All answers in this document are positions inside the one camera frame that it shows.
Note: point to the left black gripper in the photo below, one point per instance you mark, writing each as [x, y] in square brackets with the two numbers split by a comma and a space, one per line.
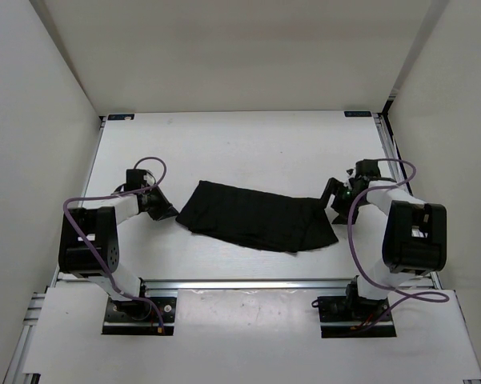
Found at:
[166, 210]

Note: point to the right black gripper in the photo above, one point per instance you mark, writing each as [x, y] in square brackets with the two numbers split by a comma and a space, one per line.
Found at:
[335, 188]

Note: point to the black pleated skirt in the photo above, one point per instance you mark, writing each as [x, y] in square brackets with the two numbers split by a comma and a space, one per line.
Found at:
[256, 219]

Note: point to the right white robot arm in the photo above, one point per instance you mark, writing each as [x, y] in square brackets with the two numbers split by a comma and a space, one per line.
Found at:
[414, 241]

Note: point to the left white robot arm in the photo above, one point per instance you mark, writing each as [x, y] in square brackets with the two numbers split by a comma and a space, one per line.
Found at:
[89, 246]

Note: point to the right blue corner label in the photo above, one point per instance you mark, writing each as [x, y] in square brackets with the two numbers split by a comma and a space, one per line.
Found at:
[357, 114]

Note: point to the blue corner label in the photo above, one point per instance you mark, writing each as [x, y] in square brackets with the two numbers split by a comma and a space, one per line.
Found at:
[357, 114]
[120, 117]

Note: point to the left blue corner label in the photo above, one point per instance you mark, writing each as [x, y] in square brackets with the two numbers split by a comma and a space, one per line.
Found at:
[120, 117]

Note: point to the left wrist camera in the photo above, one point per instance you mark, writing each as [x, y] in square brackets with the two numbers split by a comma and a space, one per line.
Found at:
[136, 179]

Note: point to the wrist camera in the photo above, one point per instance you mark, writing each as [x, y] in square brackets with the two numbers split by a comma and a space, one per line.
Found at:
[136, 179]
[366, 170]

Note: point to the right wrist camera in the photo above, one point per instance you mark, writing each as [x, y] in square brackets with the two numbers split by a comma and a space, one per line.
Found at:
[366, 170]

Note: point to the front aluminium frame rail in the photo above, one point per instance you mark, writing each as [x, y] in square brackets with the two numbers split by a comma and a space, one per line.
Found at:
[256, 284]

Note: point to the aluminium frame rail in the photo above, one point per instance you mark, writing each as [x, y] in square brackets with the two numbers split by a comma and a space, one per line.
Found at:
[256, 284]
[398, 170]

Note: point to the right aluminium frame rail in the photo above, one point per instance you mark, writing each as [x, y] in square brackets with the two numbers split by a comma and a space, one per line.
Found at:
[398, 170]

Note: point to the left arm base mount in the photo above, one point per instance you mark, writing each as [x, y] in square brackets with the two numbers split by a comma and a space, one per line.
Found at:
[139, 318]

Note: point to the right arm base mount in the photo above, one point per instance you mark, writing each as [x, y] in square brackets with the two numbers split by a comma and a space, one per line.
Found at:
[341, 318]

